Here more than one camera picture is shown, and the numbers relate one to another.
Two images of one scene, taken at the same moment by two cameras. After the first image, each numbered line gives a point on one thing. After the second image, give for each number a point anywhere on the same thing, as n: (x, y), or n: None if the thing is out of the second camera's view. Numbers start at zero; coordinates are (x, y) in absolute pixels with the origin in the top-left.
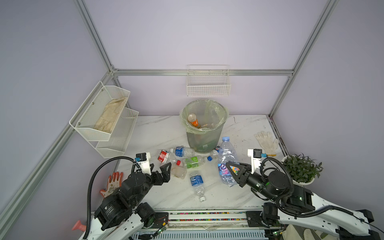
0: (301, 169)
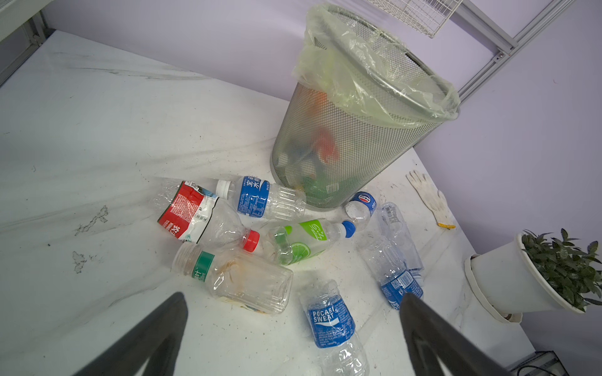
0: (535, 272)
